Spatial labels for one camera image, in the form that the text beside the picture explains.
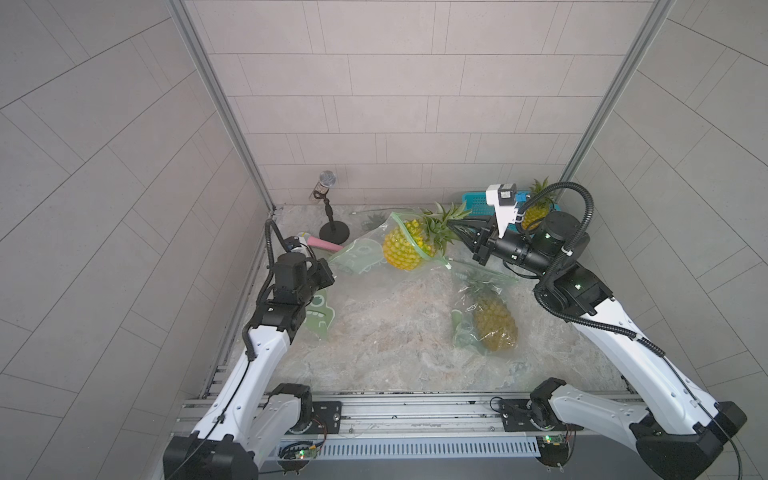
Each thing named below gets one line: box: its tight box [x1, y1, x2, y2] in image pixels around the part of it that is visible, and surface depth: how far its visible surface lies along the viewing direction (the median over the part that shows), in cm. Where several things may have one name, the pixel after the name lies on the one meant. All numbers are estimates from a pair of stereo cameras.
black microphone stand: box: [313, 189, 350, 245], surface depth 107 cm
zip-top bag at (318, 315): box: [303, 289, 335, 341], surface depth 82 cm
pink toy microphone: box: [297, 232, 344, 252], surface depth 105 cm
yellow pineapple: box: [383, 202, 472, 271], surface depth 63 cm
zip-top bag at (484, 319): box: [444, 260, 520, 359], surface depth 82 cm
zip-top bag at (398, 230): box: [351, 212, 433, 246], surface depth 64 cm
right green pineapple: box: [465, 279, 518, 352], surface depth 80 cm
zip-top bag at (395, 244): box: [329, 211, 451, 277], surface depth 65 cm
